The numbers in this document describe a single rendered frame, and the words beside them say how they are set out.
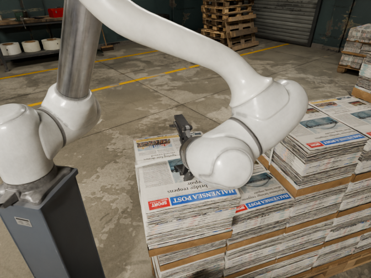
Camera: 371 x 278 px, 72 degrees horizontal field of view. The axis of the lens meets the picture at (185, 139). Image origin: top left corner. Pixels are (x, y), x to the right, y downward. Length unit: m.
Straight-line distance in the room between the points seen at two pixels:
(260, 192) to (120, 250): 1.17
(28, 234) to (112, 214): 1.18
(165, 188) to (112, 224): 1.39
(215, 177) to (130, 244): 1.59
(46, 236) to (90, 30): 0.69
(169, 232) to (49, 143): 0.47
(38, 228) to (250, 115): 0.79
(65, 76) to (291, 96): 0.64
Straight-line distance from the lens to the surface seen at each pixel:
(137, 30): 0.50
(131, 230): 2.06
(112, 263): 1.93
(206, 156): 0.45
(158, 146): 0.95
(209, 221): 0.85
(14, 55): 6.54
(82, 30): 0.78
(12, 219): 1.07
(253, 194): 1.13
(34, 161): 0.90
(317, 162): 1.10
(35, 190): 0.95
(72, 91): 0.89
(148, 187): 0.78
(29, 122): 0.87
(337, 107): 1.44
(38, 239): 1.08
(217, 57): 0.52
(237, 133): 0.49
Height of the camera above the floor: 1.59
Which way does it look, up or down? 32 degrees down
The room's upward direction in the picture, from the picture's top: straight up
